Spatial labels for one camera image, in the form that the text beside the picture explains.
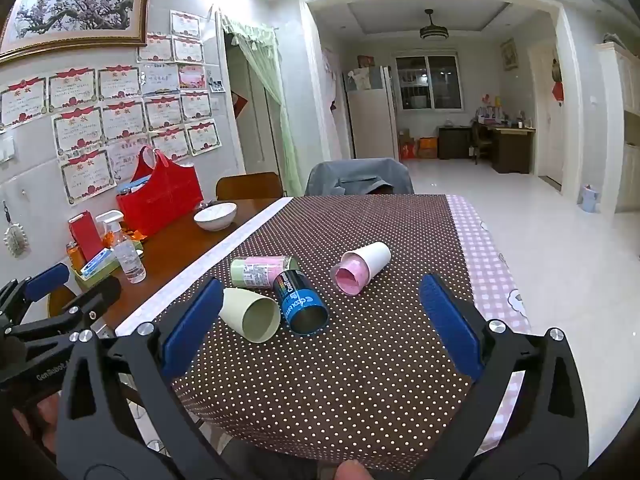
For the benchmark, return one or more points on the blue waste bin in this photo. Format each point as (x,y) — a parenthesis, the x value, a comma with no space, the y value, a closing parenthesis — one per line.
(590,200)

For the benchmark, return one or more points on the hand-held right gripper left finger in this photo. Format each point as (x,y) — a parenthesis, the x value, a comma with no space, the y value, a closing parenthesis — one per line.
(192,327)

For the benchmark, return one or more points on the dark desk chair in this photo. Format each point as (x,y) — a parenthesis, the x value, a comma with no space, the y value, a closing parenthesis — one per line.
(481,142)

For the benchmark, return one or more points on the white bowl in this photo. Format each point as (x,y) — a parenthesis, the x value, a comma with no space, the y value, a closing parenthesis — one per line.
(215,216)

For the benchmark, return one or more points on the small framed picture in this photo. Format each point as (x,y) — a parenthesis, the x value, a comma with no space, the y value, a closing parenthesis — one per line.
(509,54)

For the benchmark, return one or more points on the clear spray bottle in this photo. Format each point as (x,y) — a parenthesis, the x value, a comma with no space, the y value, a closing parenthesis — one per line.
(127,255)

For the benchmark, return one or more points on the dark wooden desk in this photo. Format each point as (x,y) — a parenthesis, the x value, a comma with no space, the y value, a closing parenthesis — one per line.
(512,150)

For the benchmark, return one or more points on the blue white packet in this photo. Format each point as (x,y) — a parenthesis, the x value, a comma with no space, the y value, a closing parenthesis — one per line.
(97,263)

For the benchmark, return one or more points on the white door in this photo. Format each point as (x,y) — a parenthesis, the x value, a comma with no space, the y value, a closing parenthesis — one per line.
(542,130)

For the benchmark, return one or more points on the white cup pink inside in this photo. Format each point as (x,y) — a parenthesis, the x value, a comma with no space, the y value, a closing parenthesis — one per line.
(371,257)

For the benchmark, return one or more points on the orange cardboard box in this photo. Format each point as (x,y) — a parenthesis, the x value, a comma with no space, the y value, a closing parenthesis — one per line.
(428,148)

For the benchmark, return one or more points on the red bag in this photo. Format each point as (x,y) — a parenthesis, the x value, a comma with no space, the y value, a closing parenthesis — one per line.
(165,200)

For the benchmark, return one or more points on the red cardboard box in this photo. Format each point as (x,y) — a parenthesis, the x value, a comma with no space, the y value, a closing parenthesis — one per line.
(407,150)

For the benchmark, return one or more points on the red paper door decoration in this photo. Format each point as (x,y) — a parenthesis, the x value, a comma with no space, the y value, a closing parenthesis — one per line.
(240,105)

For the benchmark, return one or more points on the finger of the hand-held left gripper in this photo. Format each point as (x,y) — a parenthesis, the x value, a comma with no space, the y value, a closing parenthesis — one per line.
(46,281)
(97,296)

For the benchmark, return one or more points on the orange wrapper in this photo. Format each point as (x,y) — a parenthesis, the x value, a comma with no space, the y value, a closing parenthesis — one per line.
(134,234)

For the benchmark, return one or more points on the wall of certificates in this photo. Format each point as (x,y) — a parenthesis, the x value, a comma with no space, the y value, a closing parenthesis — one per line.
(120,120)

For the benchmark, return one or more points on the ceiling lamp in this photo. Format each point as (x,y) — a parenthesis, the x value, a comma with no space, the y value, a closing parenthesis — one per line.
(433,31)

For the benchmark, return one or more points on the person's left hand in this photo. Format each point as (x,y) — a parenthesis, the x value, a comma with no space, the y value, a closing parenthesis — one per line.
(42,417)

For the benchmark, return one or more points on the person's right hand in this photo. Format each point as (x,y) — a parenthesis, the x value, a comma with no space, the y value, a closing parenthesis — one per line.
(351,471)

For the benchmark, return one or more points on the pink checkered tablecloth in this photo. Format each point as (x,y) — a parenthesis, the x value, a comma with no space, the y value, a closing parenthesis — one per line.
(487,270)

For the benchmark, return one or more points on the hanging silver ornament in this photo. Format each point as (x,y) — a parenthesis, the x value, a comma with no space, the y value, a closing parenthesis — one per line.
(15,239)

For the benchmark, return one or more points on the green tray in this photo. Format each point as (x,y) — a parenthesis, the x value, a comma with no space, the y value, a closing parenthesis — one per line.
(95,280)

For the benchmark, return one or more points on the red hanging door ornament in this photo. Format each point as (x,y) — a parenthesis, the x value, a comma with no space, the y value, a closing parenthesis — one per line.
(557,91)

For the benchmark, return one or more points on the green pink labelled cup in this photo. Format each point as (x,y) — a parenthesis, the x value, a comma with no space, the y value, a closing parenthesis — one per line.
(255,270)

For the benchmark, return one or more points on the brown polka dot tablecloth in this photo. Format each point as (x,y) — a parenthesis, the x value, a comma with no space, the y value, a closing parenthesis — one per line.
(350,360)

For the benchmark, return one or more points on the person's dark clothing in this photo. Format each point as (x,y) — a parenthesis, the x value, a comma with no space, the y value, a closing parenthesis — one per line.
(280,462)

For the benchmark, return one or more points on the blue printed cup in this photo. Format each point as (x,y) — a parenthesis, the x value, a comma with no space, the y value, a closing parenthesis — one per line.
(299,300)

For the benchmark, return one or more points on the window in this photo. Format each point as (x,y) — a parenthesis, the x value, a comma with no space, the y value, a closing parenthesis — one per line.
(428,80)

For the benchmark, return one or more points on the white wall switch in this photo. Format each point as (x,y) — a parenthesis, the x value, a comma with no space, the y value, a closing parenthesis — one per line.
(6,149)

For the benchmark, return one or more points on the green curtain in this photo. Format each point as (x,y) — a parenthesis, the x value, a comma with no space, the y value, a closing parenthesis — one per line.
(272,95)

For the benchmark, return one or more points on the white refrigerator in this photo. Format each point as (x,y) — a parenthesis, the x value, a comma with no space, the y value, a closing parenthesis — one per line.
(370,120)

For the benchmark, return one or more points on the wooden chair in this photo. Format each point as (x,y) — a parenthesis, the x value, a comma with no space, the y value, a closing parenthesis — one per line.
(249,186)

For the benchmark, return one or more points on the framed blossom painting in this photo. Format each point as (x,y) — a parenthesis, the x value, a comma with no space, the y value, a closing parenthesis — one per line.
(75,10)

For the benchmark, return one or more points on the pale green paper cup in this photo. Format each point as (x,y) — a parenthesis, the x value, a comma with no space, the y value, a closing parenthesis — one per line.
(250,317)

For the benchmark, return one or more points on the grey jacket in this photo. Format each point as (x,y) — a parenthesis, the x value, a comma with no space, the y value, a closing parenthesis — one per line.
(350,176)

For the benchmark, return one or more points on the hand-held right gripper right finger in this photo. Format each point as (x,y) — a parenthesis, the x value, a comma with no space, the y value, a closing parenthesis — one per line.
(450,327)

